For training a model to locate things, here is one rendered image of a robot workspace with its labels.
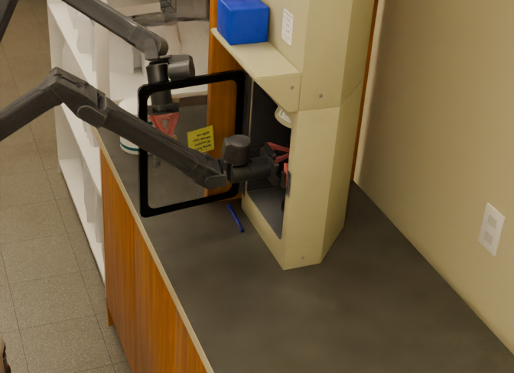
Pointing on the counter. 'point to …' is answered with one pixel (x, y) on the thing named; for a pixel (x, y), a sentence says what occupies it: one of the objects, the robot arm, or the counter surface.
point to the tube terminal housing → (317, 114)
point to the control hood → (268, 70)
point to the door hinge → (246, 118)
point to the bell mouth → (282, 118)
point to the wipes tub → (135, 115)
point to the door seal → (146, 151)
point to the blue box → (242, 19)
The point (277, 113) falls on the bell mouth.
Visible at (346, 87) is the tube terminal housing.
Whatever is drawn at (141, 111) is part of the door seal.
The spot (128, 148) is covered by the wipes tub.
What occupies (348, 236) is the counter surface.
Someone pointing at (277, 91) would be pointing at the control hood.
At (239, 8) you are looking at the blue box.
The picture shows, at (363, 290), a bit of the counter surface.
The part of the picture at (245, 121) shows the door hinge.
